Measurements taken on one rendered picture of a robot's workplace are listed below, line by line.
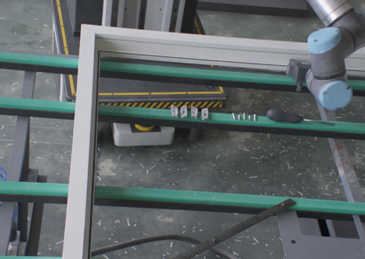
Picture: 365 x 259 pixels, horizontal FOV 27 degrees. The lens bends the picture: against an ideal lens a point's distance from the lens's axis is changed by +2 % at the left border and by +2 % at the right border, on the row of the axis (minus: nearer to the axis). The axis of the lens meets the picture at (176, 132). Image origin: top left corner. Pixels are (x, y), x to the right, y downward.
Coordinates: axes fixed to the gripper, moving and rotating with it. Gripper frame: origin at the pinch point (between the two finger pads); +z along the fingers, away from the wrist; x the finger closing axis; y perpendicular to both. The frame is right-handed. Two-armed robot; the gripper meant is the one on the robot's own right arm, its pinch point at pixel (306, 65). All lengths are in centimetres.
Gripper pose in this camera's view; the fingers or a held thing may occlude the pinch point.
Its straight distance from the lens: 251.5
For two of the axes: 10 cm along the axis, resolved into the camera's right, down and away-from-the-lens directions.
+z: -0.9, -3.5, 9.3
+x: 9.9, 0.7, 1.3
